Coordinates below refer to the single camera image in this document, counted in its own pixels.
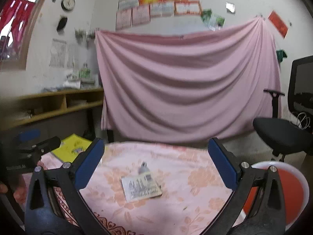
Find white printed pouch package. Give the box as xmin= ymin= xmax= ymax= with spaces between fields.
xmin=121 ymin=162 xmax=162 ymax=203

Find orange trash bucket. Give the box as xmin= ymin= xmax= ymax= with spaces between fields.
xmin=240 ymin=160 xmax=310 ymax=230

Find person's left hand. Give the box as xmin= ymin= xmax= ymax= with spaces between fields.
xmin=0 ymin=183 xmax=8 ymax=194

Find yellow children's book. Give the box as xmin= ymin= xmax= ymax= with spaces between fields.
xmin=52 ymin=134 xmax=92 ymax=163

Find wooden shelf unit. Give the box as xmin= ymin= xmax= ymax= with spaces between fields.
xmin=1 ymin=88 xmax=103 ymax=130

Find pink floral tablecloth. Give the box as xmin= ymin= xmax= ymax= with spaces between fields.
xmin=25 ymin=139 xmax=232 ymax=234

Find black office chair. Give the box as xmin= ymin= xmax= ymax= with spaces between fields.
xmin=253 ymin=56 xmax=312 ymax=162

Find pink hanging sheet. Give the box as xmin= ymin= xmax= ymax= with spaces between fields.
xmin=95 ymin=18 xmax=281 ymax=143

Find papers pile on shelf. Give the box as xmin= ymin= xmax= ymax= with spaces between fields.
xmin=42 ymin=74 xmax=100 ymax=92

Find green candy jar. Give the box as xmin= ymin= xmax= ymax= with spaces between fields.
xmin=78 ymin=63 xmax=91 ymax=79

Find white cable on chair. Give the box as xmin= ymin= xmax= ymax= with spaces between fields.
xmin=291 ymin=111 xmax=311 ymax=130

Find green wall hook item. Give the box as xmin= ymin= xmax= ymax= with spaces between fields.
xmin=276 ymin=49 xmax=288 ymax=64

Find red paper wall decoration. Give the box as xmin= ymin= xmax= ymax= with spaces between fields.
xmin=268 ymin=11 xmax=289 ymax=38

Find round wall clock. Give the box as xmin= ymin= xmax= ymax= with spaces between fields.
xmin=61 ymin=0 xmax=76 ymax=12

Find certificates on wall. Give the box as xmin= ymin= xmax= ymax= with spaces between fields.
xmin=116 ymin=0 xmax=202 ymax=31

